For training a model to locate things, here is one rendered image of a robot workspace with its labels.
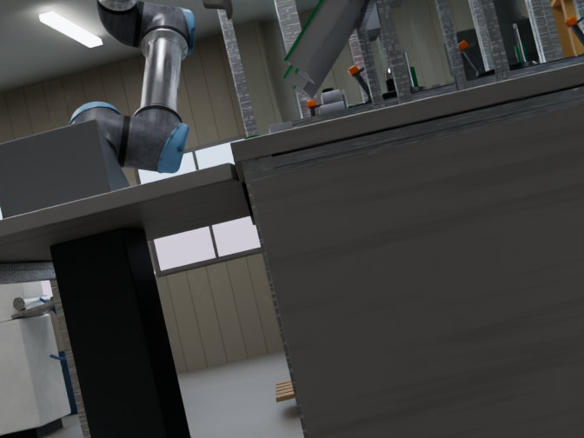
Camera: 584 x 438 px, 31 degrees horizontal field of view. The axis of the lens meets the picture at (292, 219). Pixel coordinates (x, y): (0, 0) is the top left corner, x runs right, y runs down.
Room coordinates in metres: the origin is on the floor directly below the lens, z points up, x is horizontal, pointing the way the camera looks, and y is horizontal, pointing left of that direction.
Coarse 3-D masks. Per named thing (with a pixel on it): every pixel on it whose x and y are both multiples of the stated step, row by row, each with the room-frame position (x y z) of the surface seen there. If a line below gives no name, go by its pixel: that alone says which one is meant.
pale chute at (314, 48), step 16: (320, 0) 1.77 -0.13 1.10; (336, 0) 1.77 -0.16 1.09; (352, 0) 1.78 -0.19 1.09; (320, 16) 1.77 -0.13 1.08; (336, 16) 1.77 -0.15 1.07; (352, 16) 1.86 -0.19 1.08; (304, 32) 1.78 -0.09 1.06; (320, 32) 1.77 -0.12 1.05; (336, 32) 1.82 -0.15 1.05; (304, 48) 1.78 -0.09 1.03; (320, 48) 1.78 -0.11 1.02; (336, 48) 1.89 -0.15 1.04; (304, 64) 1.78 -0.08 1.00; (320, 64) 1.85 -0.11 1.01
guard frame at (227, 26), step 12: (576, 0) 3.61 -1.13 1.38; (228, 24) 3.08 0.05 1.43; (228, 36) 3.07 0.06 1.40; (228, 48) 3.07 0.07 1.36; (240, 60) 3.07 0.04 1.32; (240, 72) 3.07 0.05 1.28; (240, 84) 3.07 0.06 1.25; (240, 96) 3.07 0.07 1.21; (240, 108) 3.57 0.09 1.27; (252, 120) 3.07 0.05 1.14; (252, 132) 3.08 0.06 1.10
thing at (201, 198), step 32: (128, 192) 1.74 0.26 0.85; (160, 192) 1.73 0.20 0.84; (192, 192) 1.77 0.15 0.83; (224, 192) 1.89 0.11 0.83; (0, 224) 1.77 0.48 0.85; (32, 224) 1.76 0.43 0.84; (64, 224) 1.81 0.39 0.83; (96, 224) 1.94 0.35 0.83; (128, 224) 2.08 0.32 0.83; (160, 224) 2.26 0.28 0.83; (192, 224) 2.46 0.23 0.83; (0, 256) 2.14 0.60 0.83; (32, 256) 2.32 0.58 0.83
